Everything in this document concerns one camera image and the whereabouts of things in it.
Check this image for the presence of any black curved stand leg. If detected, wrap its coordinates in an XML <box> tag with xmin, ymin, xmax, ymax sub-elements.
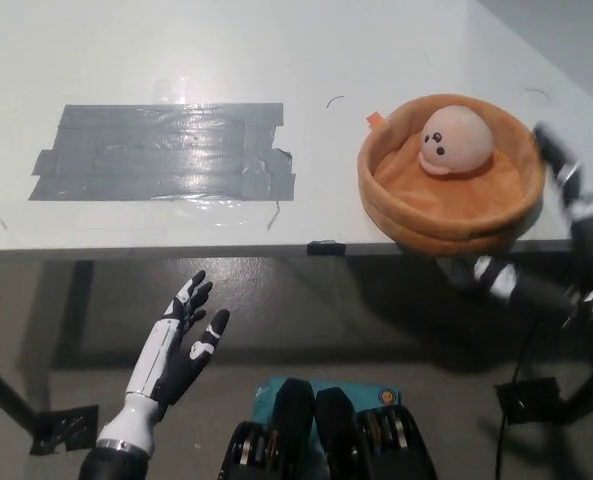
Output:
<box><xmin>558</xmin><ymin>367</ymin><xmax>593</xmax><ymax>427</ymax></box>

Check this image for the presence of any orange plush steamer basket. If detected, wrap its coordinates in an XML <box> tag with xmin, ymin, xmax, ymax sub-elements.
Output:
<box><xmin>356</xmin><ymin>92</ymin><xmax>550</xmax><ymax>258</ymax></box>

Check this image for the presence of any black teal robot torso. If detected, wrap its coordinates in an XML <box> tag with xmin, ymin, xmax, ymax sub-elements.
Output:
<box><xmin>218</xmin><ymin>376</ymin><xmax>438</xmax><ymax>480</ymax></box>

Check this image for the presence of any black floor tape patch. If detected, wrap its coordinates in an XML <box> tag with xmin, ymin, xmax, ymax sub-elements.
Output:
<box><xmin>494</xmin><ymin>377</ymin><xmax>563</xmax><ymax>427</ymax></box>

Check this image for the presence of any black stand leg with plate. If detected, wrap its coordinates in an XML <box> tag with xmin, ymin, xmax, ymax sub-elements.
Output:
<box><xmin>0</xmin><ymin>352</ymin><xmax>100</xmax><ymax>457</ymax></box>

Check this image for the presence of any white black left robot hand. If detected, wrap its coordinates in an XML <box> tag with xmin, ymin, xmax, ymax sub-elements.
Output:
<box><xmin>97</xmin><ymin>270</ymin><xmax>231</xmax><ymax>456</ymax></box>

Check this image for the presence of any grey duct tape patch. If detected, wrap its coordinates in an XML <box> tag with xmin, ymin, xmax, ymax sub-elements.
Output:
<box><xmin>27</xmin><ymin>102</ymin><xmax>298</xmax><ymax>203</ymax></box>

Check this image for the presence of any black cable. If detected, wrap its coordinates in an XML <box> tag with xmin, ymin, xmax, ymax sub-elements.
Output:
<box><xmin>498</xmin><ymin>319</ymin><xmax>540</xmax><ymax>480</ymax></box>

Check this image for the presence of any small black tape piece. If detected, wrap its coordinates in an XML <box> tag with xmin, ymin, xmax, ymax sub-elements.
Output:
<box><xmin>306</xmin><ymin>239</ymin><xmax>347</xmax><ymax>256</ymax></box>

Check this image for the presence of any pale pink plush dumpling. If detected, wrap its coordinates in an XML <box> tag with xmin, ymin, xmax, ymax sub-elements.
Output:
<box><xmin>418</xmin><ymin>105</ymin><xmax>495</xmax><ymax>177</ymax></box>

